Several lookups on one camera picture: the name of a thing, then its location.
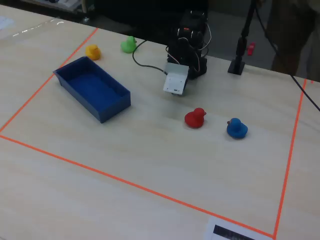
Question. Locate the blue plastic box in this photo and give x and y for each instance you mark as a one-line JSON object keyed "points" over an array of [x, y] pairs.
{"points": [[95, 90]]}

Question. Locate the orange tape strip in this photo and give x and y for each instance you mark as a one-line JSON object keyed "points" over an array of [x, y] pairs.
{"points": [[291, 152], [50, 79], [135, 185]]}

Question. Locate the black camera stand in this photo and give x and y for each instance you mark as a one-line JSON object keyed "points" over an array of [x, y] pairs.
{"points": [[236, 67]]}

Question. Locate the green rubber duck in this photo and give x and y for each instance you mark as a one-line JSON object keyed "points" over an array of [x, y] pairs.
{"points": [[128, 45]]}

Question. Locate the blue rubber duck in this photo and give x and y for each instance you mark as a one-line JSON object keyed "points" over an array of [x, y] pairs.
{"points": [[236, 129]]}

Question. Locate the red rubber duck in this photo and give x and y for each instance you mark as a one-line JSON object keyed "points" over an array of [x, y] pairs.
{"points": [[195, 118]]}

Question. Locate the yellow rubber duck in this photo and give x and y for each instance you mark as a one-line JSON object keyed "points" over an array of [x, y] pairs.
{"points": [[93, 52]]}

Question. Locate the brown clothed person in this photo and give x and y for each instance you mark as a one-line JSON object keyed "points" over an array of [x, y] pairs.
{"points": [[295, 37]]}

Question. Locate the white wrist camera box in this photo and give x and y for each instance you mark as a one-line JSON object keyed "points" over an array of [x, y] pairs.
{"points": [[175, 80]]}

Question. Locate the white paper label black bar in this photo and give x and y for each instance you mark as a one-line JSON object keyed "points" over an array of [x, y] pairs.
{"points": [[210, 226]]}

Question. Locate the grey furniture leg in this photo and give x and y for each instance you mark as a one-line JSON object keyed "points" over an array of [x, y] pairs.
{"points": [[86, 17]]}

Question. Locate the red clamp knob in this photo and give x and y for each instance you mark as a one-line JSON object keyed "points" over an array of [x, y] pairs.
{"points": [[251, 48]]}

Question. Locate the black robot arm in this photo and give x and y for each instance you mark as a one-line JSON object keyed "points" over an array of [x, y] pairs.
{"points": [[197, 67]]}

